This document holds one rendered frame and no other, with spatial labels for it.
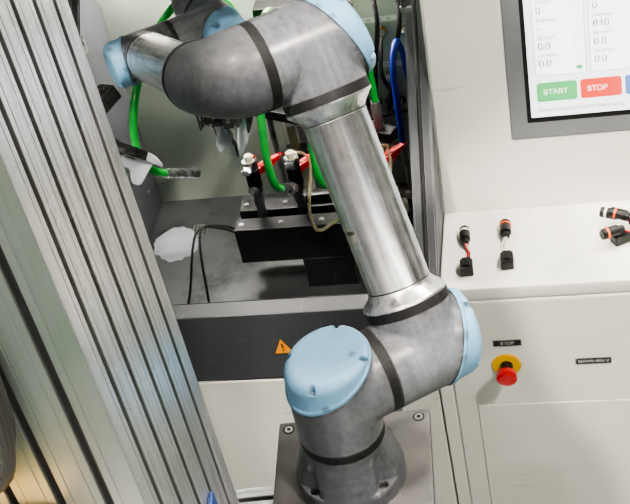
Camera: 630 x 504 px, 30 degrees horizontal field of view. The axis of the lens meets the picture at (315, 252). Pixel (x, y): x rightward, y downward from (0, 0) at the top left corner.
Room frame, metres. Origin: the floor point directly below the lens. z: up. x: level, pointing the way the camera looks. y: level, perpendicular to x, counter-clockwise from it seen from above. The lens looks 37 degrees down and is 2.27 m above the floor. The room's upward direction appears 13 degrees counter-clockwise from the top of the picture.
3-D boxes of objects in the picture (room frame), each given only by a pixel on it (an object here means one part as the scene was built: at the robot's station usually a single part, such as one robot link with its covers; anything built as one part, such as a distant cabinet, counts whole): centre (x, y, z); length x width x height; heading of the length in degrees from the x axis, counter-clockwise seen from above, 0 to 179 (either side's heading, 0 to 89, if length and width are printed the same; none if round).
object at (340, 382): (1.10, 0.01, 1.20); 0.13 x 0.12 x 0.14; 108
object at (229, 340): (1.62, 0.14, 0.87); 0.62 x 0.04 x 0.16; 75
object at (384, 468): (1.10, 0.02, 1.09); 0.15 x 0.15 x 0.10
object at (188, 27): (1.69, 0.08, 1.46); 0.11 x 0.11 x 0.08; 18
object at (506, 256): (1.58, -0.33, 0.99); 0.12 x 0.02 x 0.02; 166
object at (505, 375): (1.46, -0.28, 0.80); 0.05 x 0.04 x 0.05; 75
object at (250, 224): (1.82, -0.03, 0.91); 0.34 x 0.10 x 0.15; 75
